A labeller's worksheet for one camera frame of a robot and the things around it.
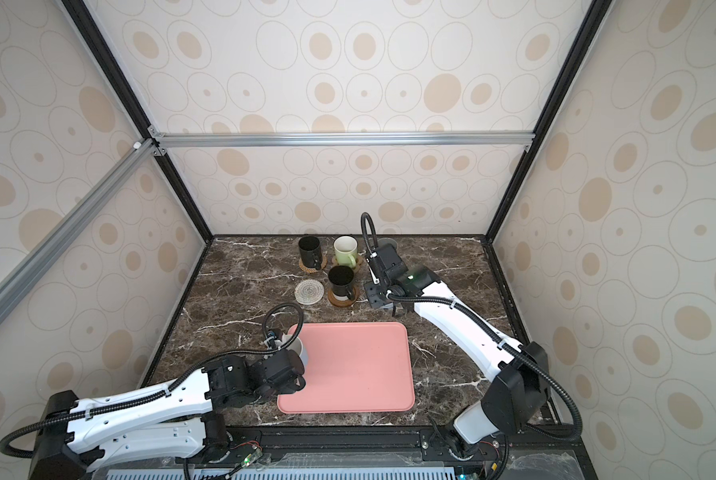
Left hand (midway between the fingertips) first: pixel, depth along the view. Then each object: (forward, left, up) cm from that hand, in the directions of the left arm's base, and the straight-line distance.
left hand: (303, 375), depth 75 cm
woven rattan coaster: (+41, +5, -11) cm, 43 cm away
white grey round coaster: (+32, +4, -10) cm, 34 cm away
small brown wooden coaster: (+28, -8, -9) cm, 30 cm away
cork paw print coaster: (+43, -13, -9) cm, 46 cm away
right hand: (+21, -20, +9) cm, 30 cm away
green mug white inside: (+44, -9, -2) cm, 45 cm away
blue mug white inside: (0, -1, +22) cm, 22 cm away
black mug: (+44, +4, -4) cm, 45 cm away
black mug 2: (+35, -7, -7) cm, 36 cm away
